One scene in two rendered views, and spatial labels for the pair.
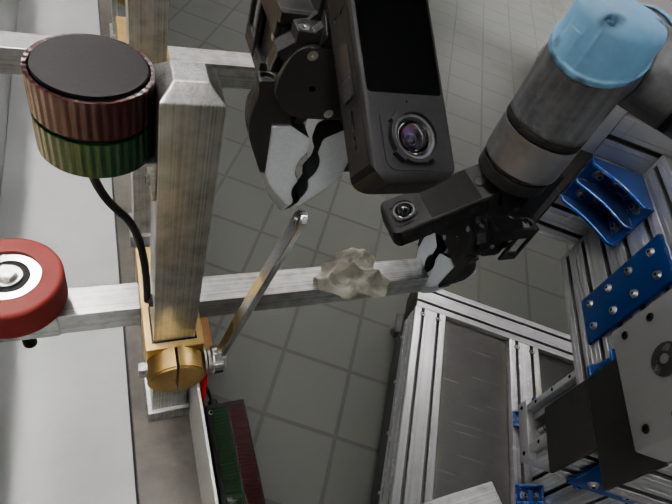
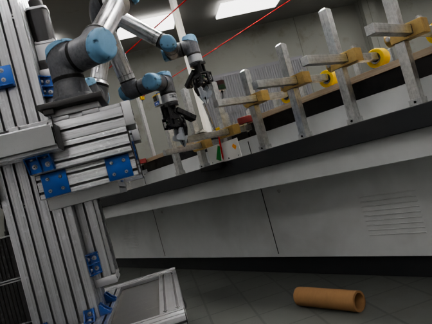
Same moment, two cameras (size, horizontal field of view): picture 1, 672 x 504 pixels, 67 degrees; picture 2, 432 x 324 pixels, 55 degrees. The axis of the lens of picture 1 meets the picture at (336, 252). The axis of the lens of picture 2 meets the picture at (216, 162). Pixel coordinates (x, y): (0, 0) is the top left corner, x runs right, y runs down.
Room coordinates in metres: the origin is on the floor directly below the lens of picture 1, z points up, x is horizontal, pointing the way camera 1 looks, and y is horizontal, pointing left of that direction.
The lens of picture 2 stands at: (2.41, -0.10, 0.66)
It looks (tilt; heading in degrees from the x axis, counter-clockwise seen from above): 1 degrees up; 177
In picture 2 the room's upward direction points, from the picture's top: 15 degrees counter-clockwise
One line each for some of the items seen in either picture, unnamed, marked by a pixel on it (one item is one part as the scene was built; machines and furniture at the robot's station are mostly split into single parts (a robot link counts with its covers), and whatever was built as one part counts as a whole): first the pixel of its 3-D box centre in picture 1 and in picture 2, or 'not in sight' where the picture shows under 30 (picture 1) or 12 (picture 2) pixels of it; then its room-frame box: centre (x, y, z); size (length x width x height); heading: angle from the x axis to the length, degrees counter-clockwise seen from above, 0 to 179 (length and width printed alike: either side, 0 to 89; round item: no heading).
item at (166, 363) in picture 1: (165, 316); (228, 132); (0.24, 0.12, 0.84); 0.13 x 0.06 x 0.05; 36
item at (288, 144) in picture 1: (272, 146); (208, 94); (0.28, 0.07, 1.06); 0.06 x 0.03 x 0.09; 35
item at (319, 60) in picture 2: not in sight; (344, 58); (0.87, 0.56, 0.95); 0.50 x 0.04 x 0.04; 126
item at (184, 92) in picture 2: not in sight; (194, 128); (0.02, -0.04, 0.93); 0.03 x 0.03 x 0.48; 36
